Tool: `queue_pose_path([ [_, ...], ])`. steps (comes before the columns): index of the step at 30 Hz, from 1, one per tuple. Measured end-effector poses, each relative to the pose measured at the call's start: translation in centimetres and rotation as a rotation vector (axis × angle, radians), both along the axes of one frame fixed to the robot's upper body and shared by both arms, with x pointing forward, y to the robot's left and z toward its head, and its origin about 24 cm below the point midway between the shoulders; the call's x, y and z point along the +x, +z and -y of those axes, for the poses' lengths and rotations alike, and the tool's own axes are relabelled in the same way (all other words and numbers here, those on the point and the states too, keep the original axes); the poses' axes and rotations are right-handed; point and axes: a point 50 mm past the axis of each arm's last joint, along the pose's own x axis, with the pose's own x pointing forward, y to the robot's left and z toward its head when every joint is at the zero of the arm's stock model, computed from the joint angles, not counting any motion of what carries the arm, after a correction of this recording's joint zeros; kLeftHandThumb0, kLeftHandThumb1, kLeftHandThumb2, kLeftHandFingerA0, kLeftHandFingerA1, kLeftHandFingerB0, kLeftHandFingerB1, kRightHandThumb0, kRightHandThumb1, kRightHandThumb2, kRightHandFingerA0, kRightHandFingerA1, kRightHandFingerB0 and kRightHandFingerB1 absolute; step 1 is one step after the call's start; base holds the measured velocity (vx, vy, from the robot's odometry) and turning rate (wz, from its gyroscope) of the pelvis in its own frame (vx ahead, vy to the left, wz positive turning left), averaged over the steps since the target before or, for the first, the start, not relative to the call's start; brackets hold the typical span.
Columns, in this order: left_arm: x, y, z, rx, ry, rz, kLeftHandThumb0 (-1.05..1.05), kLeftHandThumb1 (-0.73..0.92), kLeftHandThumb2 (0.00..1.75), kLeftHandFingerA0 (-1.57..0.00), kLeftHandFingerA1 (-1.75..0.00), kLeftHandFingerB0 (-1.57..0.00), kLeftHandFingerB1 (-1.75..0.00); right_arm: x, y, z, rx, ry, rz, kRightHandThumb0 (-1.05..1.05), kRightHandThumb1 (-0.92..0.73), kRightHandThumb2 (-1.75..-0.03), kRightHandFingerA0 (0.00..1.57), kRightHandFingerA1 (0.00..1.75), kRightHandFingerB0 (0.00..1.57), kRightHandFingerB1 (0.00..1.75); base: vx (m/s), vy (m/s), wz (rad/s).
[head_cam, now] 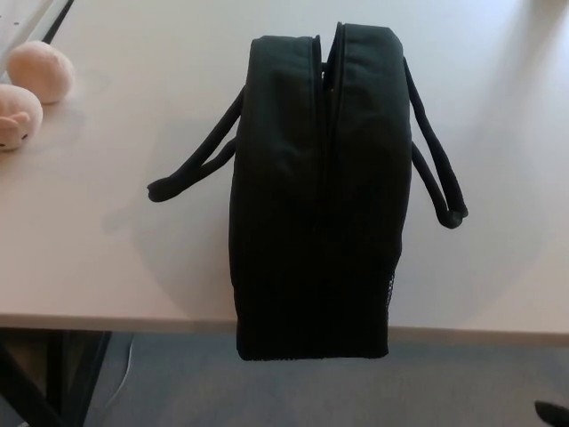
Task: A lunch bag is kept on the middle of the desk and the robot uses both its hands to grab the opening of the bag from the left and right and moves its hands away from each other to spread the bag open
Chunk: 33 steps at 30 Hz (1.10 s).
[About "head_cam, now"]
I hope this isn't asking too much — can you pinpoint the black object on floor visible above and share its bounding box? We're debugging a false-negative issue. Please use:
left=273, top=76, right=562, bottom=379
left=534, top=388, right=569, bottom=422

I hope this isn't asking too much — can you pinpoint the round pink plush toy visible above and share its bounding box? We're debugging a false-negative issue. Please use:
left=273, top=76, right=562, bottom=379
left=5, top=40, right=76, bottom=105

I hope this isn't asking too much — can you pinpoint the black desk leg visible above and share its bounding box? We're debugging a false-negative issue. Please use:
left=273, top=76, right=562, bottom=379
left=43, top=330, right=113, bottom=427

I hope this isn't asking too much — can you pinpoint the pink plush toy with face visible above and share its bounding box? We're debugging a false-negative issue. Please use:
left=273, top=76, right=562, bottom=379
left=0, top=84, right=44, bottom=154

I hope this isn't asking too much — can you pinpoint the black fabric lunch bag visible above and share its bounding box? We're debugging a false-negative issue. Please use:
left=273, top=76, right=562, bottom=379
left=146, top=20, right=470, bottom=363

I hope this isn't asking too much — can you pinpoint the black diagonal bar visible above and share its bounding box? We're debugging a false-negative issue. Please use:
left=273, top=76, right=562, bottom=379
left=0, top=341, right=68, bottom=427

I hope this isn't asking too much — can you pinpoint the white rail with black strip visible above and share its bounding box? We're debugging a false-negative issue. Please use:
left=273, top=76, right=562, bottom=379
left=0, top=0, right=76, bottom=72

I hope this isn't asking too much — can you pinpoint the white floor cable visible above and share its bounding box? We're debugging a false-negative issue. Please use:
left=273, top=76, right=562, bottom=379
left=98, top=332, right=135, bottom=422

